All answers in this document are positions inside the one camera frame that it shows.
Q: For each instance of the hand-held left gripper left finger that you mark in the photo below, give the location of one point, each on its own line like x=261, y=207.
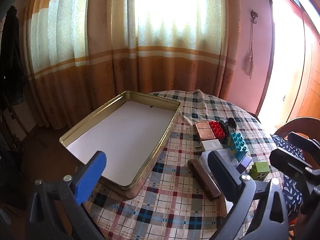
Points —
x=91, y=177

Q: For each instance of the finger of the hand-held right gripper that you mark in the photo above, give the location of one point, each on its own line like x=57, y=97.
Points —
x=301, y=141
x=287, y=161

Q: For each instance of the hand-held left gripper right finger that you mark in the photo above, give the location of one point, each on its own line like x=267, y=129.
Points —
x=222, y=177

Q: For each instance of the purple block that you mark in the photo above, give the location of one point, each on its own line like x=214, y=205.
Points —
x=243, y=163

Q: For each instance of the green cube with ball print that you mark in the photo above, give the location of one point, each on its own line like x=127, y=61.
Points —
x=260, y=171

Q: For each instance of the white charger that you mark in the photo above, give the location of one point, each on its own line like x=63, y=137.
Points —
x=211, y=145

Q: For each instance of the blue building block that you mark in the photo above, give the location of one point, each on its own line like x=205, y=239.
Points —
x=238, y=143

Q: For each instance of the red building block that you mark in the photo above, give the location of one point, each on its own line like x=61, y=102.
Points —
x=218, y=128

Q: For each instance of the copper coloured box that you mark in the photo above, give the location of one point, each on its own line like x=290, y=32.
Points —
x=203, y=131

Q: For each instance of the black sequin hair accessory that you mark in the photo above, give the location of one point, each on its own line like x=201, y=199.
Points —
x=231, y=125

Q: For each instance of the gold metal tin box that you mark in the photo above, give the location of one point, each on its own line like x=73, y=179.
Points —
x=150, y=166

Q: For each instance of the brown wooden brush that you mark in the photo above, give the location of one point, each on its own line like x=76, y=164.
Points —
x=202, y=177

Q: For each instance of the wicker chair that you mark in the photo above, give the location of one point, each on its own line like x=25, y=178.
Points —
x=300, y=121

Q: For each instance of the wooden wardrobe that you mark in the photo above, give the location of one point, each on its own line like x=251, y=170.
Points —
x=312, y=92

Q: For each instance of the white paper liner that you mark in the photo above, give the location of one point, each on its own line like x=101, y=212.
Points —
x=120, y=135

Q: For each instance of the dark wooden chair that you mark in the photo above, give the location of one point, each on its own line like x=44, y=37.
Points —
x=253, y=115

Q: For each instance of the wooden coat stand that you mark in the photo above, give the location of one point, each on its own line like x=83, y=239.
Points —
x=15, y=120

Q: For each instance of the orange and cream curtain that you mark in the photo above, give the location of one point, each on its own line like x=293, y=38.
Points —
x=162, y=75

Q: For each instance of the black coat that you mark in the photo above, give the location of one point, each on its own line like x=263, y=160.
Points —
x=13, y=55

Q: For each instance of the metal wall hook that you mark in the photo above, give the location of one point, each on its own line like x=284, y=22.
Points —
x=254, y=15

